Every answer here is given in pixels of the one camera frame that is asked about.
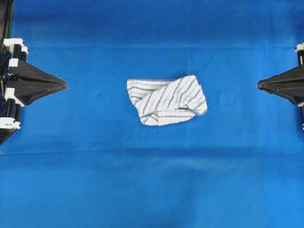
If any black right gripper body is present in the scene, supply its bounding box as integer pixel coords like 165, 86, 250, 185
295, 41, 304, 119

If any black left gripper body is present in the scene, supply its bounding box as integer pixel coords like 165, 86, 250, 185
0, 38, 29, 130

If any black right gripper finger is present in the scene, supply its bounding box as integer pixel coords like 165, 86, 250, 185
258, 84, 304, 105
257, 66, 301, 87

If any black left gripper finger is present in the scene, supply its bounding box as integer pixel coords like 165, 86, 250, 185
8, 82, 67, 105
8, 59, 67, 86

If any white striped towel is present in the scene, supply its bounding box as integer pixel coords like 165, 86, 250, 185
127, 75, 208, 126

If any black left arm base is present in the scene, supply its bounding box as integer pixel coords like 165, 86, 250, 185
0, 128, 14, 144

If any blue table cloth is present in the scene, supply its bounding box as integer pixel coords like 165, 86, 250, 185
0, 0, 304, 228

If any black frame post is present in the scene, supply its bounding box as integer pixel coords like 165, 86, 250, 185
0, 0, 14, 48

